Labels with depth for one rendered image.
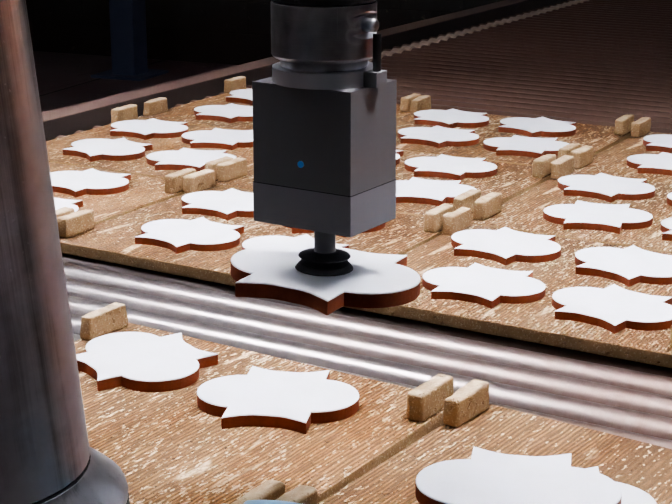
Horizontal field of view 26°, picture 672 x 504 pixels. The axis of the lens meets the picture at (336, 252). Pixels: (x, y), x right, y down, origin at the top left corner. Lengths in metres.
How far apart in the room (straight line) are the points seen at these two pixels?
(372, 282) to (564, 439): 0.30
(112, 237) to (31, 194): 1.28
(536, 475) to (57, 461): 0.52
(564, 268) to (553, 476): 0.69
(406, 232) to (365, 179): 0.87
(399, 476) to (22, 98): 0.67
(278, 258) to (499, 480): 0.23
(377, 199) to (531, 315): 0.57
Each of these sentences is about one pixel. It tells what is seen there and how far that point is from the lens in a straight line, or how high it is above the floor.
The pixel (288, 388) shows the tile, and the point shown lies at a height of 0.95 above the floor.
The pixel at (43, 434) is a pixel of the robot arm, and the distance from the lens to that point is 0.65.
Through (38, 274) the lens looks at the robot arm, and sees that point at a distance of 0.63.
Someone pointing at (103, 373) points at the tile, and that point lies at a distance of 1.40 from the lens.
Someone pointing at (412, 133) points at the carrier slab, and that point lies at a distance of 2.46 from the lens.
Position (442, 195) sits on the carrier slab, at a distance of 2.05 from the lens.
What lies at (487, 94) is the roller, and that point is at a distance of 3.02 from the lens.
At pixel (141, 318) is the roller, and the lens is 1.64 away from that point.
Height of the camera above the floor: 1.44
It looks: 16 degrees down
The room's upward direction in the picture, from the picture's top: straight up
